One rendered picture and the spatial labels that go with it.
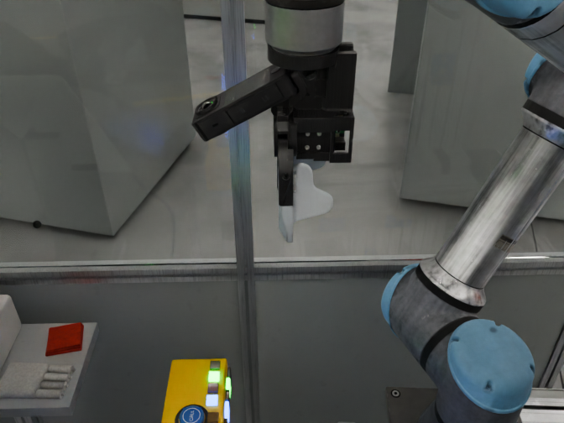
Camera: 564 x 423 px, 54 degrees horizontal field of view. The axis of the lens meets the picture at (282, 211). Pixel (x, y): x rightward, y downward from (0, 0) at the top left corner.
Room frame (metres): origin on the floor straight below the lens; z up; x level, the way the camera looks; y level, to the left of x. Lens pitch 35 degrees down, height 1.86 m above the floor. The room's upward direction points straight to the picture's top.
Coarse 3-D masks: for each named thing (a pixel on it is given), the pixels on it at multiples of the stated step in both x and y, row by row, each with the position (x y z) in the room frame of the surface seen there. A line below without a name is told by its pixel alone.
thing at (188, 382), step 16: (176, 368) 0.63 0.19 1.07; (192, 368) 0.63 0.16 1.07; (208, 368) 0.63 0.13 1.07; (224, 368) 0.63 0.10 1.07; (176, 384) 0.60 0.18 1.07; (192, 384) 0.60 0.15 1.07; (224, 384) 0.60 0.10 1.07; (176, 400) 0.56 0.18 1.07; (192, 400) 0.56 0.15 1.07; (224, 400) 0.57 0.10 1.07; (176, 416) 0.53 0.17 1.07; (224, 416) 0.55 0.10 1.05
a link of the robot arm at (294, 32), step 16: (272, 16) 0.51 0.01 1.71; (288, 16) 0.50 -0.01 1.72; (304, 16) 0.50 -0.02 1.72; (320, 16) 0.50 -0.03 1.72; (336, 16) 0.51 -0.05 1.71; (272, 32) 0.51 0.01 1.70; (288, 32) 0.50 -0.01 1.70; (304, 32) 0.50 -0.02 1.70; (320, 32) 0.50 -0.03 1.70; (336, 32) 0.51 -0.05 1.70; (288, 48) 0.50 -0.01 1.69; (304, 48) 0.50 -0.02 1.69; (320, 48) 0.50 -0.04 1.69
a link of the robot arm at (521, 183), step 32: (544, 64) 0.72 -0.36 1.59; (544, 96) 0.69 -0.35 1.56; (544, 128) 0.66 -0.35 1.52; (512, 160) 0.67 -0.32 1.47; (544, 160) 0.65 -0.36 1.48; (480, 192) 0.68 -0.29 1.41; (512, 192) 0.64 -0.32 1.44; (544, 192) 0.64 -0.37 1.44; (480, 224) 0.64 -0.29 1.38; (512, 224) 0.63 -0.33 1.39; (448, 256) 0.64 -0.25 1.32; (480, 256) 0.62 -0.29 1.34; (416, 288) 0.63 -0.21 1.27; (448, 288) 0.60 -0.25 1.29; (480, 288) 0.61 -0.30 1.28; (416, 320) 0.59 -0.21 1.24; (448, 320) 0.57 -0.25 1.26; (416, 352) 0.56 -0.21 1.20
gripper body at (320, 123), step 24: (336, 48) 0.53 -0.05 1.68; (312, 72) 0.54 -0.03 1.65; (336, 72) 0.52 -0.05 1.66; (312, 96) 0.52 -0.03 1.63; (336, 96) 0.52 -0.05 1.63; (288, 120) 0.50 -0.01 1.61; (312, 120) 0.50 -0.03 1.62; (336, 120) 0.50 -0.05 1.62; (288, 144) 0.50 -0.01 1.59; (312, 144) 0.51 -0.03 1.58; (336, 144) 0.51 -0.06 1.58
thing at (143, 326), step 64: (64, 320) 0.97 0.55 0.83; (128, 320) 0.98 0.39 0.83; (192, 320) 0.98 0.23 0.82; (256, 320) 0.99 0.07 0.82; (320, 320) 0.99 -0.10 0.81; (384, 320) 1.00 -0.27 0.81; (512, 320) 1.01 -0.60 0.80; (128, 384) 0.98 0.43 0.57; (320, 384) 0.99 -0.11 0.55; (384, 384) 1.00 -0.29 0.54
